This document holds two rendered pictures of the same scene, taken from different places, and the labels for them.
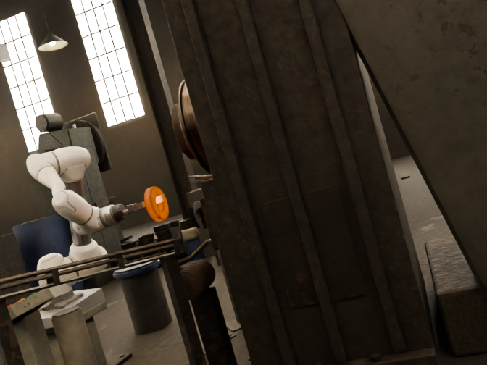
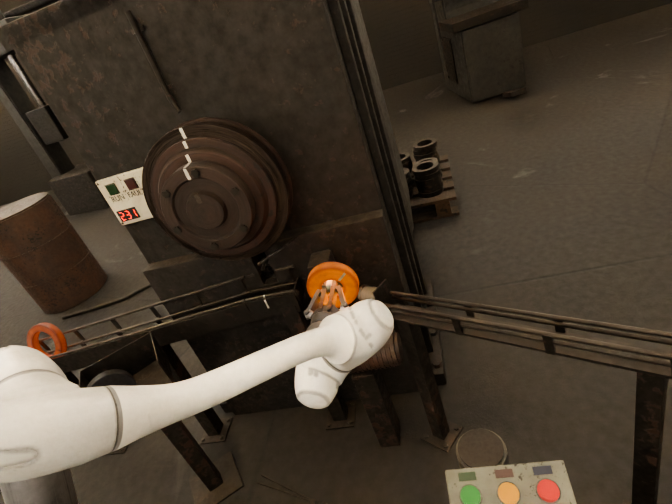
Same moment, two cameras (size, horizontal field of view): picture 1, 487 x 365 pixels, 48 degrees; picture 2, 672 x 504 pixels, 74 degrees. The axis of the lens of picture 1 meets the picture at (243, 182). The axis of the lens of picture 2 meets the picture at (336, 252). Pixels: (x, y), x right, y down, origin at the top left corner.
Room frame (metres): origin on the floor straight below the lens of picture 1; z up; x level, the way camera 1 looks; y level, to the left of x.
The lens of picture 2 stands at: (2.36, 1.49, 1.54)
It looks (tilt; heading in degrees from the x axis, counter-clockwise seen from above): 29 degrees down; 270
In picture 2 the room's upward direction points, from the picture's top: 20 degrees counter-clockwise
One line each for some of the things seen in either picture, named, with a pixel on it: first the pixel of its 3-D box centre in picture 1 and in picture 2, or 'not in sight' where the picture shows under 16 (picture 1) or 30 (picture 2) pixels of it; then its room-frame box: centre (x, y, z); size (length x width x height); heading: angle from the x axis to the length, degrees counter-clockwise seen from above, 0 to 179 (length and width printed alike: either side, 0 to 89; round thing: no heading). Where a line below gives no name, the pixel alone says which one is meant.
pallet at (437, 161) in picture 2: not in sight; (371, 182); (1.89, -1.73, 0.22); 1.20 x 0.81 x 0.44; 161
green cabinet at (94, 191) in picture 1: (80, 219); not in sight; (6.20, 1.88, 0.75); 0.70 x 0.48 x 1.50; 163
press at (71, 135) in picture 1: (80, 179); not in sight; (10.38, 2.93, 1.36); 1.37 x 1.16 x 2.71; 63
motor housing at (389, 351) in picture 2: (207, 324); (383, 390); (2.36, 0.32, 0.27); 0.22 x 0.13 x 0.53; 163
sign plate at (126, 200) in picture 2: not in sight; (139, 195); (2.94, -0.11, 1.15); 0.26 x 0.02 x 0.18; 163
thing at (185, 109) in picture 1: (206, 124); (218, 194); (2.64, 0.09, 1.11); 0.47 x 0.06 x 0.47; 163
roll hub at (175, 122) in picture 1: (188, 130); (208, 208); (2.67, 0.19, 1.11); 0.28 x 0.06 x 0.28; 163
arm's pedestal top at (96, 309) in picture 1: (66, 319); not in sight; (3.01, 1.14, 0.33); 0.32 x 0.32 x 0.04; 66
